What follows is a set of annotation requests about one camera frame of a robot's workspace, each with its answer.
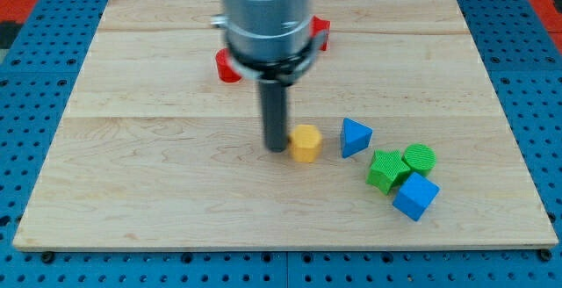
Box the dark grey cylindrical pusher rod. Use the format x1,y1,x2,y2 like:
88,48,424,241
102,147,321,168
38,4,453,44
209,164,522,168
258,81,288,152

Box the red block behind arm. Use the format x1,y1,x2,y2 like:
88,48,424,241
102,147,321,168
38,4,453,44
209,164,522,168
311,15,331,51

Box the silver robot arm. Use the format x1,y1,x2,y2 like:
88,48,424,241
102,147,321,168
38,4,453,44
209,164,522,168
213,0,328,153

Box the red circle block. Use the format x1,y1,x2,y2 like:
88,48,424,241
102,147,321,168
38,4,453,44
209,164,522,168
215,48,241,83

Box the yellow hexagon block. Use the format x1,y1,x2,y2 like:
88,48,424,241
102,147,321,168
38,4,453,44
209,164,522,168
289,124,322,163

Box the green circle block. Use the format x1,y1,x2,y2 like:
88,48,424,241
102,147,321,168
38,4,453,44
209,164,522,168
402,143,437,176

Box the blue triangle block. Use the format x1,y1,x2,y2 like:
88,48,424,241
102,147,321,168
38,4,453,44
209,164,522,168
340,118,373,158

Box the light wooden board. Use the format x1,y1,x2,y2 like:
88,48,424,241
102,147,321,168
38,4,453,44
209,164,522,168
13,0,558,252

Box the green star block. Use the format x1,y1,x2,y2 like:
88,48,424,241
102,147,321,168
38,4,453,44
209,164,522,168
366,150,411,195

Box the blue cube block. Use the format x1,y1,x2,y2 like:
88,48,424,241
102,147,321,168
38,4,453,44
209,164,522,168
393,172,440,221

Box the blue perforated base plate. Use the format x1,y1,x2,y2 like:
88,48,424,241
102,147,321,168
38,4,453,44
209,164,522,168
1,0,561,287

